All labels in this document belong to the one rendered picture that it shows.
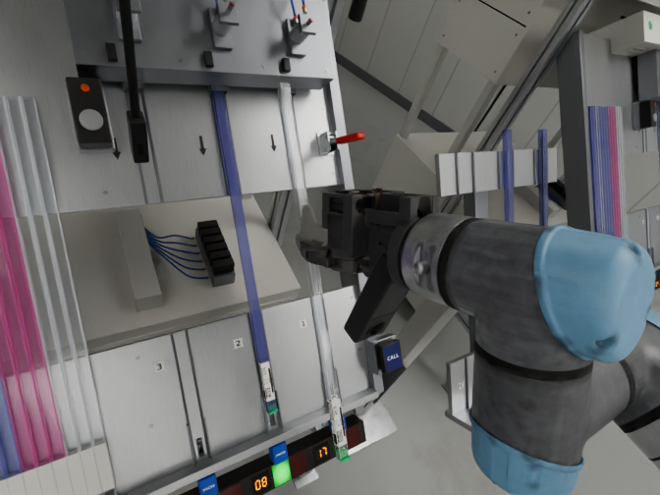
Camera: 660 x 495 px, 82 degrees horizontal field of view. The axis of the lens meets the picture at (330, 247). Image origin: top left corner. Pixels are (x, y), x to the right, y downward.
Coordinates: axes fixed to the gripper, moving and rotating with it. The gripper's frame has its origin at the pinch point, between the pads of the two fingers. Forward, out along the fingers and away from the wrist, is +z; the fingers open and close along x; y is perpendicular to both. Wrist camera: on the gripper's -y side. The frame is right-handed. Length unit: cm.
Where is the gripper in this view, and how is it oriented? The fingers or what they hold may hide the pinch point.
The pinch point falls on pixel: (309, 242)
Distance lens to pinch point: 50.3
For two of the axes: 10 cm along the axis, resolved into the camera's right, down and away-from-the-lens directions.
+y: -0.1, -9.8, -2.1
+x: -8.2, 1.3, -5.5
